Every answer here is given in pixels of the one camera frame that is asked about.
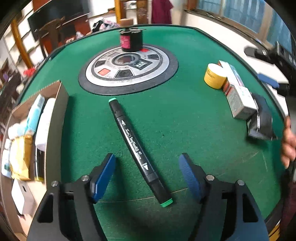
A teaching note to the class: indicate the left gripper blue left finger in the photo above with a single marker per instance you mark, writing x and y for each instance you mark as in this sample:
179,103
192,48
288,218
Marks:
100,177

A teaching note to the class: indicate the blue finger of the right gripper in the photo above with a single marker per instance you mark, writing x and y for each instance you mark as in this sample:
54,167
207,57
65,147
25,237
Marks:
267,80

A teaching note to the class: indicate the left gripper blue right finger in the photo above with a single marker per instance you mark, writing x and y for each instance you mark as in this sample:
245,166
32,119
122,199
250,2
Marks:
194,177

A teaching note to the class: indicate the black marker green cap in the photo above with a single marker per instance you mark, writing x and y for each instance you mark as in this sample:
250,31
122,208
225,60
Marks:
146,169

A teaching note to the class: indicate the white barcode carton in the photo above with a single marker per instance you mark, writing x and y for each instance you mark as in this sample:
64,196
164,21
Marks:
241,102

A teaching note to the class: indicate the black snack pouch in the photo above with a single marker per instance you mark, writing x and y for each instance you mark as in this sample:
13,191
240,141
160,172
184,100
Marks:
260,124

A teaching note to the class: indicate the black marker yellow cap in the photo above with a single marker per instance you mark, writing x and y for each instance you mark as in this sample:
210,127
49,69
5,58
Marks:
39,174

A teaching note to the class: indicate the shallow cardboard box tray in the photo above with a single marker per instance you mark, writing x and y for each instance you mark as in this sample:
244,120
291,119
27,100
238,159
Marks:
31,155

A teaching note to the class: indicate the white pill bottle red label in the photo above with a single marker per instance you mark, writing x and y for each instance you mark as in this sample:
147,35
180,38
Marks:
44,124

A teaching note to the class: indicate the yellow snack packet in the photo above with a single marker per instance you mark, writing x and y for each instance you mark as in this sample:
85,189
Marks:
20,157

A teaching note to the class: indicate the teal white tissue pack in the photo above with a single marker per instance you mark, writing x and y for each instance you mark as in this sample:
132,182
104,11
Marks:
34,115

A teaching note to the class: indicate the long white red box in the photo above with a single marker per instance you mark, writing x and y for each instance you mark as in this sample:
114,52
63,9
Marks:
232,76

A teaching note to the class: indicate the white power adapter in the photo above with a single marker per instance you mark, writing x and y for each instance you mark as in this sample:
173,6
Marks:
21,197

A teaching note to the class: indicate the white bottle green label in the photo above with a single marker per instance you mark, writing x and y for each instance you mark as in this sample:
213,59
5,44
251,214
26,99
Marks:
16,130

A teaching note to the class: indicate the small white pill bottle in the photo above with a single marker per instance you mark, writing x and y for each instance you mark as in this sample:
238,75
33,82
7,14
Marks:
7,148

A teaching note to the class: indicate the maroon sleeved forearm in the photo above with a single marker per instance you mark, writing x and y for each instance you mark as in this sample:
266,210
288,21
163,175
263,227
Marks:
287,223

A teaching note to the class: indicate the person's right hand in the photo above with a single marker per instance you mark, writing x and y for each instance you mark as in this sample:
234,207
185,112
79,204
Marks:
288,144

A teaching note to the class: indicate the green felt mahjong table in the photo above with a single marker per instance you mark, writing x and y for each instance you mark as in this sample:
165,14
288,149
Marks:
182,115

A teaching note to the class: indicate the round silver table control panel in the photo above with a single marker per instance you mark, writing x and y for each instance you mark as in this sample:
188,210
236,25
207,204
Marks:
116,72

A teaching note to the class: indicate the maroon garment on chair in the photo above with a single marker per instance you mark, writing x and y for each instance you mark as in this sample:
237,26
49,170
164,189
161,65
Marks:
161,11

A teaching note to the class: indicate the black ink bottle with cork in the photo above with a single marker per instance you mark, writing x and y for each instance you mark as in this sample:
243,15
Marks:
131,38

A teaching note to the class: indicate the dark wooden chair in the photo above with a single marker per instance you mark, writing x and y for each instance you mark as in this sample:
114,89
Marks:
51,35

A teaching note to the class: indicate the pile of clothes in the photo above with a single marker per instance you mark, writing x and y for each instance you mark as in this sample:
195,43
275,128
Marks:
103,24

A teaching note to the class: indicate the wooden chair with carved back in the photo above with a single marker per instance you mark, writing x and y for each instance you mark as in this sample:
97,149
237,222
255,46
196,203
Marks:
141,11

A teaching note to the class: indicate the black flat screen television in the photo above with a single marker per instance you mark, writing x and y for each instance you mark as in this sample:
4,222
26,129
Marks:
57,9

